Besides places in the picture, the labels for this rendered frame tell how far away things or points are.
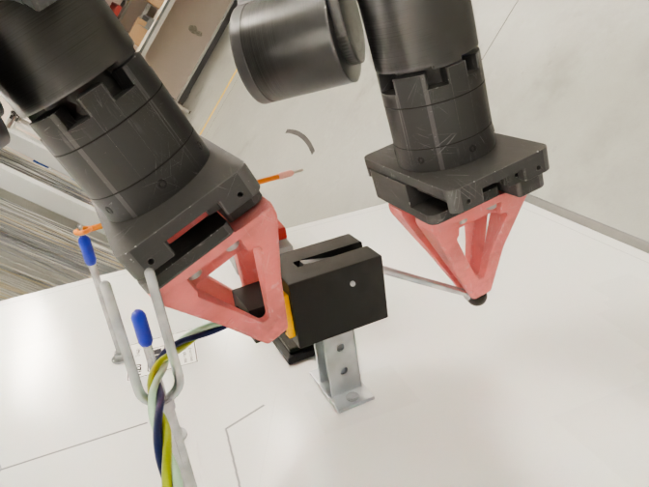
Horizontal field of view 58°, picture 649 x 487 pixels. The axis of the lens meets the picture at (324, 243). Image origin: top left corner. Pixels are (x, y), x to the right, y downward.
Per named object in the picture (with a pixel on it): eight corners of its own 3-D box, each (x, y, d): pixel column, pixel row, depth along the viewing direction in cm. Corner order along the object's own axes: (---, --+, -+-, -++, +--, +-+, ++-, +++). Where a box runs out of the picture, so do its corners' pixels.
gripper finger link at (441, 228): (458, 332, 35) (425, 193, 31) (400, 288, 42) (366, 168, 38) (547, 284, 37) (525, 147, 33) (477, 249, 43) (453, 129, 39)
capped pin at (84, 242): (136, 356, 43) (94, 221, 39) (118, 366, 42) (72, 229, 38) (126, 350, 44) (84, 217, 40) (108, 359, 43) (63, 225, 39)
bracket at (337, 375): (375, 399, 35) (366, 328, 33) (339, 414, 34) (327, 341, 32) (342, 361, 39) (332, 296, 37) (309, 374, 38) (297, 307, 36)
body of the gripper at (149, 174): (145, 293, 24) (12, 145, 20) (112, 223, 32) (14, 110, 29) (270, 197, 25) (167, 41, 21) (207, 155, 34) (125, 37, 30)
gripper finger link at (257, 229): (239, 399, 29) (118, 264, 24) (202, 335, 35) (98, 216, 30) (346, 312, 30) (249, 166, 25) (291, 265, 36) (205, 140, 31)
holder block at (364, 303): (388, 317, 34) (381, 255, 32) (299, 350, 32) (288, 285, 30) (356, 290, 37) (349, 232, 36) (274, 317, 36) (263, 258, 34)
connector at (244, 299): (331, 315, 33) (326, 283, 32) (251, 345, 31) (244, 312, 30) (309, 295, 35) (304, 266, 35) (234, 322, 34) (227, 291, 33)
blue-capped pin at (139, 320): (189, 440, 34) (153, 311, 31) (163, 450, 33) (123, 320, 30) (184, 425, 35) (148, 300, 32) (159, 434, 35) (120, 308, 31)
